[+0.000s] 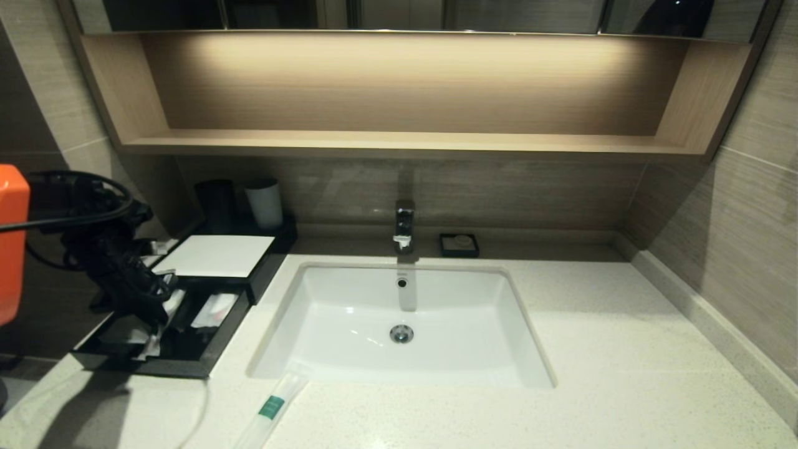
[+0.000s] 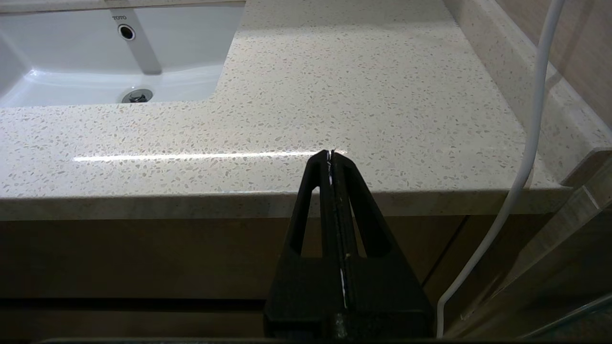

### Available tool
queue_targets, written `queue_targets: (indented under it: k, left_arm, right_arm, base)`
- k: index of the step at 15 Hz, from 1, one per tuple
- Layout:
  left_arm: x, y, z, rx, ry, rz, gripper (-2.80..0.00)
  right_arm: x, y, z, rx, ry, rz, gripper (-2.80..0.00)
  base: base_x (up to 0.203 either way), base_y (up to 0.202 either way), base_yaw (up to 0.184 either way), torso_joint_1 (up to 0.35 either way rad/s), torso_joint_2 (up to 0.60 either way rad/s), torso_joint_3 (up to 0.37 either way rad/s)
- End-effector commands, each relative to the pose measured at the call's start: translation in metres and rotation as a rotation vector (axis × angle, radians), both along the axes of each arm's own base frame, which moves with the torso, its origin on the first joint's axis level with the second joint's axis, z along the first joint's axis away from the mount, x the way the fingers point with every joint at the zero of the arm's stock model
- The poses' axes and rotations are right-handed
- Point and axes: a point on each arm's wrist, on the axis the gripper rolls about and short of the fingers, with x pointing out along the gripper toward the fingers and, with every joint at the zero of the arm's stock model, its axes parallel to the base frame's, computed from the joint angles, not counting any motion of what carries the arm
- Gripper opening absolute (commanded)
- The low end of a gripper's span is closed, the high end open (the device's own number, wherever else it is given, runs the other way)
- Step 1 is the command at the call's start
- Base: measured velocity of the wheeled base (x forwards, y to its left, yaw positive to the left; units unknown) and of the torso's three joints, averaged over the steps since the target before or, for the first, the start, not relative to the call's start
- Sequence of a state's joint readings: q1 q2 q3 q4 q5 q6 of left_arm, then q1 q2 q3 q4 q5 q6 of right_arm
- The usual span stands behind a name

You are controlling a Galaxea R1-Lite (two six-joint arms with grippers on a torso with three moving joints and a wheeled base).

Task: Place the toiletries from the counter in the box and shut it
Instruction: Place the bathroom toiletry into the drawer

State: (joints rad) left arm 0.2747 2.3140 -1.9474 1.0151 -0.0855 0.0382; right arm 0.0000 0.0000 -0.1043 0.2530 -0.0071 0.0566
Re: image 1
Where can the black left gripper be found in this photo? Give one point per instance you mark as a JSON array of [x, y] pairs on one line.
[[134, 284]]

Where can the clear toothbrush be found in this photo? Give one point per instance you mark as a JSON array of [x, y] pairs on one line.
[[176, 300]]

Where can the glossy black drawer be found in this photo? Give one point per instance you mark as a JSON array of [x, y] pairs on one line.
[[187, 368]]

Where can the black cup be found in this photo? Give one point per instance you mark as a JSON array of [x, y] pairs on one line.
[[216, 209]]

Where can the white packet with green band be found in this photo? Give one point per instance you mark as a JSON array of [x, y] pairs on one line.
[[272, 405]]

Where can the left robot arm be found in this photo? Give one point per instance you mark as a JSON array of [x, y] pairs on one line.
[[12, 249]]

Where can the white packet with pink print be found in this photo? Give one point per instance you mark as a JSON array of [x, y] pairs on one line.
[[215, 310]]

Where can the white cup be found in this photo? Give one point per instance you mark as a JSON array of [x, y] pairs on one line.
[[265, 204]]

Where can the dark round floor object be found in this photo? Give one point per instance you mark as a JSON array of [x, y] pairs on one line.
[[3, 396]]

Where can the chrome sink drain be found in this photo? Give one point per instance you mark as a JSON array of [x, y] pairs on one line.
[[401, 334]]

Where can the chrome faucet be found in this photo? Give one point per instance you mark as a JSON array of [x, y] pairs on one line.
[[404, 224]]

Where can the white sink basin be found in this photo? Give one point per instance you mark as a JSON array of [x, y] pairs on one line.
[[449, 349]]

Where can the black soap dish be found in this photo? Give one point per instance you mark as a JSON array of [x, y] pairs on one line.
[[445, 249]]

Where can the round beige soap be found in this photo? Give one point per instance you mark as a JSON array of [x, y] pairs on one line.
[[462, 241]]

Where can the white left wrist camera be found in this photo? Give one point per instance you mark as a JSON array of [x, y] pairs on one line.
[[157, 247]]

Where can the wooden wall niche shelf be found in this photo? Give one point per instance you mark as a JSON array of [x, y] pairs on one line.
[[405, 143]]

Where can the mirrored wall cabinet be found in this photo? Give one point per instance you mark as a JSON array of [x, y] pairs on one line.
[[523, 15]]

